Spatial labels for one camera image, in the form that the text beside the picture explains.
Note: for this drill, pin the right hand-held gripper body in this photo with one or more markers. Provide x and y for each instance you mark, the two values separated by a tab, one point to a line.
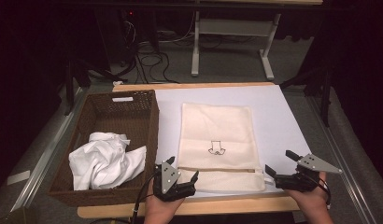
314	165

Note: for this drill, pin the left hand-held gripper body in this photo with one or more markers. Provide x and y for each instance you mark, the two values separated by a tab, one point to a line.
167	177

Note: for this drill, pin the cream mesh laundry bag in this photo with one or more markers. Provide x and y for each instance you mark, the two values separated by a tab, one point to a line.
217	124

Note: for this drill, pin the brown wicker basket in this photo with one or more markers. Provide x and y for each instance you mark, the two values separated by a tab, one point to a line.
124	112

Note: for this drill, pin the white shirt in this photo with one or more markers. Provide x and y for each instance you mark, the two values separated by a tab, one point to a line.
99	161

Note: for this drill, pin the person's left hand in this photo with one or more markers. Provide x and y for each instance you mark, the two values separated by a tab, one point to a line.
160	211

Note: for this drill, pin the person's right hand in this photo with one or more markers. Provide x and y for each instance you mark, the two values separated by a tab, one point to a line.
314	200

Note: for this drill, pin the black metal stand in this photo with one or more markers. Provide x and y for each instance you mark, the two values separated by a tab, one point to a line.
326	93
69	87

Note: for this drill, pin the small white clip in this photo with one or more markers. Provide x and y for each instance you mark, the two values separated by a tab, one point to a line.
117	83

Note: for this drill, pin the white tape strip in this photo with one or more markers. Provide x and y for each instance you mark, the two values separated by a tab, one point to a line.
18	177

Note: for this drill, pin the metal floor rail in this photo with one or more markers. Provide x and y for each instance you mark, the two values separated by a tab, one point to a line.
46	152
339	149

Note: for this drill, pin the white metal desk frame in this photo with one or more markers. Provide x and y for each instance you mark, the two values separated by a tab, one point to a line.
233	27

